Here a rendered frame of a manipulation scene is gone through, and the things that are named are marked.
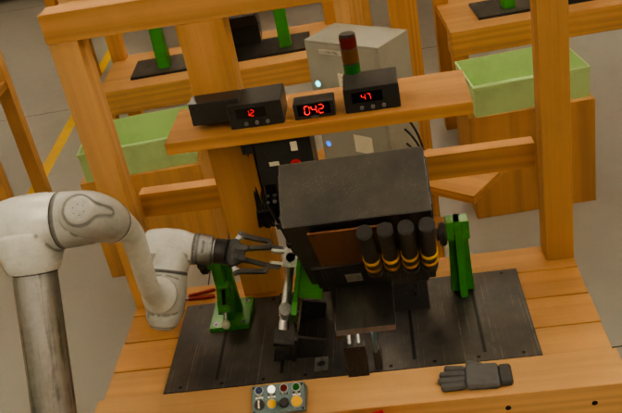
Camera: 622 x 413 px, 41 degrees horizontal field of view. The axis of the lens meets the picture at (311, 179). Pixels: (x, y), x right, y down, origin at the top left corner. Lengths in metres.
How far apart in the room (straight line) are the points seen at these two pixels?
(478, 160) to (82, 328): 2.57
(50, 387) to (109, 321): 2.55
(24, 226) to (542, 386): 1.38
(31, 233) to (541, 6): 1.48
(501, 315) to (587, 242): 1.97
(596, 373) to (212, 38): 1.41
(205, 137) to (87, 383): 2.03
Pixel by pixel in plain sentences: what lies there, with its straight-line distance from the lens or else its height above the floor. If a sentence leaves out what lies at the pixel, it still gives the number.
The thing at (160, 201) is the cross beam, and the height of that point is 1.24.
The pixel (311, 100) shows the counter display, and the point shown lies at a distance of 2.40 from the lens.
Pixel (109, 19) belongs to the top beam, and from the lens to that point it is 2.48.
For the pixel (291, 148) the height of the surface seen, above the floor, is 1.46.
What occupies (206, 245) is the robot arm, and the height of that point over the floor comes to 1.28.
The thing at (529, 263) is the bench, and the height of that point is 0.88.
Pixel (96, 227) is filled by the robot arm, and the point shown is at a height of 1.65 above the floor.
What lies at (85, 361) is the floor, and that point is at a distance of 4.33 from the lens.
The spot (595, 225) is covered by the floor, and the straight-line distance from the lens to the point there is 4.63.
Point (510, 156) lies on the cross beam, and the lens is 2.70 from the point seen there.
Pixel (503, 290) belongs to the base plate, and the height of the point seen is 0.90.
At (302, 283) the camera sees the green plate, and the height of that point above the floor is 1.16.
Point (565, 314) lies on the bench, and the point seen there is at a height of 0.88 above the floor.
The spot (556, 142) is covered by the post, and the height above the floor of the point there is 1.31.
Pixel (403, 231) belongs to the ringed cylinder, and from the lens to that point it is 1.90.
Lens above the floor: 2.51
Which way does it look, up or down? 28 degrees down
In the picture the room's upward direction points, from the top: 11 degrees counter-clockwise
